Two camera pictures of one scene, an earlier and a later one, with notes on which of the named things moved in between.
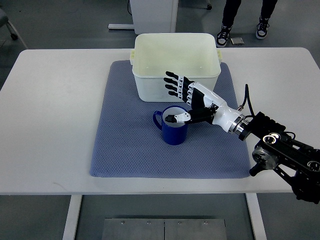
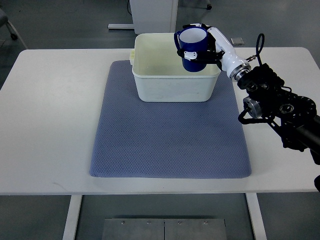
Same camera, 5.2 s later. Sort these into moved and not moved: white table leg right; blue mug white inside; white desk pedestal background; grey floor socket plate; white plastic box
Moved: blue mug white inside
Not moved: grey floor socket plate; white plastic box; white desk pedestal background; white table leg right
